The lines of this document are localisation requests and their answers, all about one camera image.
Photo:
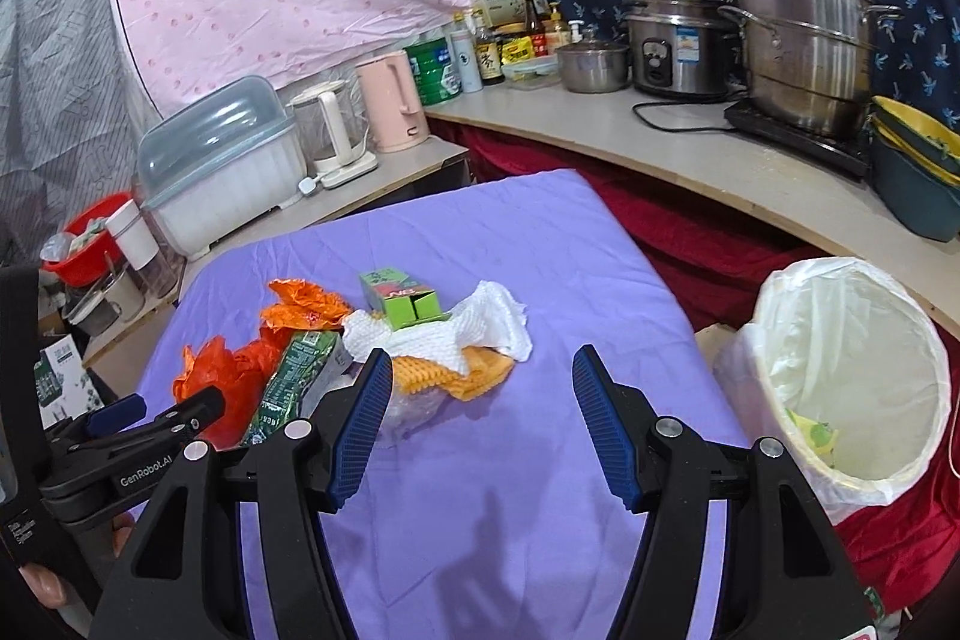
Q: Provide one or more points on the small green cardboard box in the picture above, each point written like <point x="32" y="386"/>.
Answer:
<point x="405" y="306"/>

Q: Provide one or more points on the dark soy sauce bottle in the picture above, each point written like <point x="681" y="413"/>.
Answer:
<point x="489" y="59"/>

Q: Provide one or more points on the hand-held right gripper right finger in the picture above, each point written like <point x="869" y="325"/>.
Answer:
<point x="604" y="430"/>

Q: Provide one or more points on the white paper towel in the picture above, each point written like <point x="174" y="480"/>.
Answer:
<point x="480" y="325"/>

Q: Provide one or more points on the white tea box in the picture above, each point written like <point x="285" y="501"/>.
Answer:
<point x="499" y="6"/>

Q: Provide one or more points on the small lidded steel pot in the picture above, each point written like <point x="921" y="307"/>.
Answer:
<point x="592" y="66"/>

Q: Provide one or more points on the white lined trash can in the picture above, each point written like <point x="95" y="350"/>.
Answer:
<point x="847" y="340"/>

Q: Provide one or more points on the purple tablecloth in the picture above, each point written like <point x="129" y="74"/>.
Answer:
<point x="487" y="250"/>

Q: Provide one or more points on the white pump bottle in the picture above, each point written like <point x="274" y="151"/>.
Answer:
<point x="577" y="33"/>

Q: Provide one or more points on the steel steamer pot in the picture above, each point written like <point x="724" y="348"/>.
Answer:
<point x="810" y="48"/>

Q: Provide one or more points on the green snack packet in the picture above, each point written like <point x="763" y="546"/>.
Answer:
<point x="292" y="377"/>

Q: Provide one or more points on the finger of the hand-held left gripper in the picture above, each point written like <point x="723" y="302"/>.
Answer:
<point x="191" y="413"/>
<point x="112" y="416"/>

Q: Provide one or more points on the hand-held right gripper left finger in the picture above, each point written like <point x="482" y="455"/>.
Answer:
<point x="364" y="430"/>

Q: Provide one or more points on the yellow foam fruit net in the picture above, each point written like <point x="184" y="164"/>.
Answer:
<point x="450" y="377"/>

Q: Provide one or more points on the grey patterned curtain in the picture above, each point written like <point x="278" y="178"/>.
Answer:
<point x="60" y="85"/>

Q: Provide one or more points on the tall dark sauce bottle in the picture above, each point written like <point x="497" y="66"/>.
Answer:
<point x="534" y="21"/>

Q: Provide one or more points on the pink electric kettle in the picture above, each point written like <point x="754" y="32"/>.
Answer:
<point x="386" y="100"/>

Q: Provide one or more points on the yellow packet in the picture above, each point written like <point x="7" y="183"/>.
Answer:
<point x="517" y="51"/>

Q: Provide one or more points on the clear jar with white lid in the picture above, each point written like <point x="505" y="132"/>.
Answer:
<point x="131" y="235"/>

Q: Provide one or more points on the clear food container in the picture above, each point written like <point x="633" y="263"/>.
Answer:
<point x="532" y="72"/>

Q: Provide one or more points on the orange plastic bag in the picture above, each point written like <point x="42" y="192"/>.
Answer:
<point x="217" y="374"/>

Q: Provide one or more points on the clear plastic bag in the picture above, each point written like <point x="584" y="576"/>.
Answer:
<point x="409" y="419"/>

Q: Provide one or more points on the yellow green wrapper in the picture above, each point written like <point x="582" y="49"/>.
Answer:
<point x="814" y="434"/>

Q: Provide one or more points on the person's left hand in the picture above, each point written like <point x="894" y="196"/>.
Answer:
<point x="45" y="587"/>

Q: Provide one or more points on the small steel kettle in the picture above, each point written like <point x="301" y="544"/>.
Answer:
<point x="101" y="306"/>

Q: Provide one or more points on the white green printed box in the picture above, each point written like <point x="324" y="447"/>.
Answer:
<point x="64" y="377"/>

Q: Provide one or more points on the black induction cooker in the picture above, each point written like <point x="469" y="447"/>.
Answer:
<point x="757" y="123"/>

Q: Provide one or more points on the green tin can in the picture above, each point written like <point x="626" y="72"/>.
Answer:
<point x="431" y="74"/>

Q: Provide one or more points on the dish box with blue lid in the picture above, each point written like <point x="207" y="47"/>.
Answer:
<point x="225" y="183"/>

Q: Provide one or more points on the orange capped bottle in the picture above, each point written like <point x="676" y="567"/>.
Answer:
<point x="557" y="33"/>

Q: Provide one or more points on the yellow plastic basin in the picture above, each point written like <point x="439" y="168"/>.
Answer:
<point x="919" y="123"/>

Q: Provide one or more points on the red cloth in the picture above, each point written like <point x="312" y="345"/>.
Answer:
<point x="675" y="235"/>

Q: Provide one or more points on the white power plug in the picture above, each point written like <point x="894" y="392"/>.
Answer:
<point x="311" y="185"/>

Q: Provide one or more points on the steel rice cooker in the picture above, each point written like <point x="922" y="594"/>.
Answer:
<point x="675" y="55"/>

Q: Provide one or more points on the red plastic basket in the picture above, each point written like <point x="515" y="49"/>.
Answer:
<point x="71" y="235"/>

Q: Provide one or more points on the white thermos bottle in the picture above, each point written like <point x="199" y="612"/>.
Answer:
<point x="465" y="66"/>

